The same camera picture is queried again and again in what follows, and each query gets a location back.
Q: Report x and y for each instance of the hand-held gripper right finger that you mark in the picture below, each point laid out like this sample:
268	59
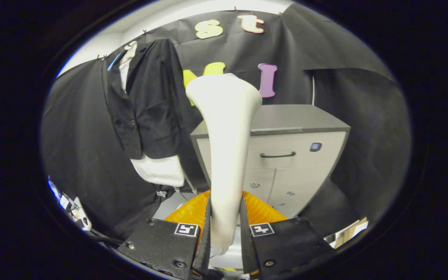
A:
245	249

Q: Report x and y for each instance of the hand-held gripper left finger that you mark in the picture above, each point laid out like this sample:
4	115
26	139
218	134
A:
207	249

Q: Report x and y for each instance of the white shirt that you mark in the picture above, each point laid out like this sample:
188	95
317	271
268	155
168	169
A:
160	171

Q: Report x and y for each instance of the black suit jacket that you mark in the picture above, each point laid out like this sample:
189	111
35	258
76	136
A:
154	112

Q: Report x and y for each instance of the grey cabinet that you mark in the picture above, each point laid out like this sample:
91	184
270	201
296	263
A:
298	182

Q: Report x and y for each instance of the flat cardboard box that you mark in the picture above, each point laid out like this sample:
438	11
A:
350	231

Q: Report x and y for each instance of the small electronic cabinet lock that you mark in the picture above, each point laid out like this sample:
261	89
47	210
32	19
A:
315	146

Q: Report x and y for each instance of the white papers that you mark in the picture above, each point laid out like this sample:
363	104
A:
78	212

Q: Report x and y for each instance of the black backdrop cloth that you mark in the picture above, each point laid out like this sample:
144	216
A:
364	136

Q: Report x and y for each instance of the white plastic hanger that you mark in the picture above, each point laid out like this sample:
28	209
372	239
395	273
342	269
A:
130	52

